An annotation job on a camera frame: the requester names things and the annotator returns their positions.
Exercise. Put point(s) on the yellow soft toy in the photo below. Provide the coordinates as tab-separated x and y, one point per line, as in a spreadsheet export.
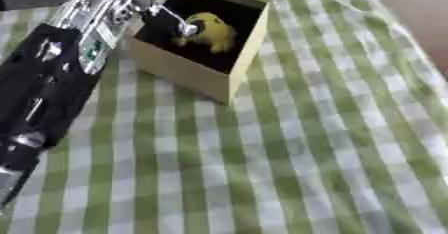
217	33

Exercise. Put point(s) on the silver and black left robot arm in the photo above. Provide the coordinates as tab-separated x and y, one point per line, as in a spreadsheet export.
41	88

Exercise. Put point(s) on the tan cardboard box black inside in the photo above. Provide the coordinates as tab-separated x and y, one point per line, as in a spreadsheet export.
175	71

